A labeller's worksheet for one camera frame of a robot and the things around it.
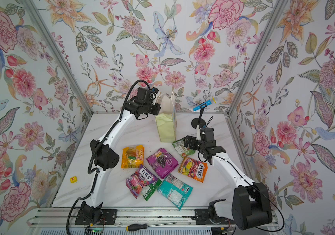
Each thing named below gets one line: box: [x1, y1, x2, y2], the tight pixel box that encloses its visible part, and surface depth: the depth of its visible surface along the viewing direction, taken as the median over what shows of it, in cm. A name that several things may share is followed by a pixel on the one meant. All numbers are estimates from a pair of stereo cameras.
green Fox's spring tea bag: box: [141, 178, 163, 202], surface depth 82 cm
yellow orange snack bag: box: [120, 144, 145, 169], surface depth 90 cm
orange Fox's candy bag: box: [178, 156, 209, 184], surface depth 90 cm
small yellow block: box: [70, 175, 78, 184], surface depth 87 cm
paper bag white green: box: [154, 89, 177, 143], surface depth 95 cm
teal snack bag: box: [157, 173, 194, 211], surface depth 82 cm
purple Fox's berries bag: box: [125, 164, 159, 199], surface depth 82 cm
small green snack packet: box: [171, 137, 196, 158], surface depth 100 cm
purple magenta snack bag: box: [145, 147, 179, 180], surface depth 90 cm
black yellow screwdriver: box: [126, 221, 177, 232], surface depth 72 cm
